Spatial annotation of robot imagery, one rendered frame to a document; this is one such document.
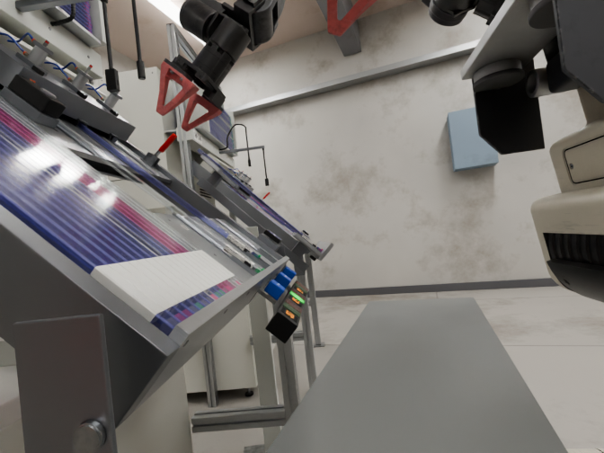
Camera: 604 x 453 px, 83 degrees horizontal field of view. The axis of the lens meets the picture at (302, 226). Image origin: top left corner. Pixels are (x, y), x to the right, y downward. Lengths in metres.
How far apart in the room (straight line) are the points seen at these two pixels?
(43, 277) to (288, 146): 4.10
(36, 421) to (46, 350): 0.04
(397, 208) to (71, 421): 3.79
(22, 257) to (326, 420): 0.30
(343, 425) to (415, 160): 3.68
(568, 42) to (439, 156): 3.52
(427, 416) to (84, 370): 0.30
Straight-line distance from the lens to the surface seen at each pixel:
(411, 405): 0.41
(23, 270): 0.30
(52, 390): 0.24
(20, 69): 0.79
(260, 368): 1.26
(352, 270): 4.03
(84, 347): 0.22
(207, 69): 0.67
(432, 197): 3.91
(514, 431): 0.39
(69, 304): 0.28
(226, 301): 0.36
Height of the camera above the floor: 0.79
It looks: 1 degrees up
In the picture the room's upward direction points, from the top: 7 degrees counter-clockwise
